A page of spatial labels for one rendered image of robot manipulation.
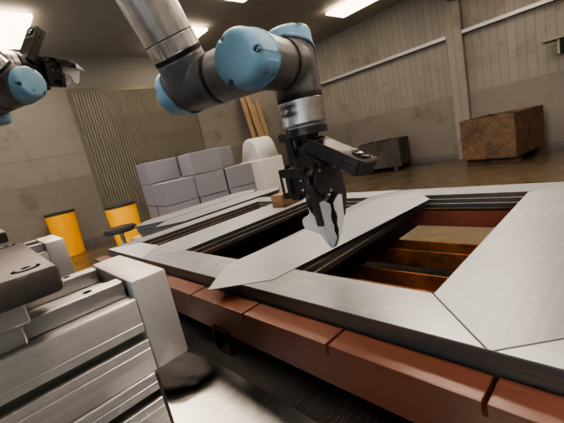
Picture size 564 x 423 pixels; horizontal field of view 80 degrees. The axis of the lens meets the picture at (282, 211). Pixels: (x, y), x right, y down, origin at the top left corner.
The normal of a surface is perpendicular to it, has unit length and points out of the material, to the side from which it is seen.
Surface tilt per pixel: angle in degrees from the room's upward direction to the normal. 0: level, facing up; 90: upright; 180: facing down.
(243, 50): 90
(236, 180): 90
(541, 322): 0
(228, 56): 90
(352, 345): 0
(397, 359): 0
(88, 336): 90
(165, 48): 113
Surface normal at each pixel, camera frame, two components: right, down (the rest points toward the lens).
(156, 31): 0.03, 0.56
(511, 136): -0.81, 0.28
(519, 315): -0.21, -0.96
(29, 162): 0.67, 0.00
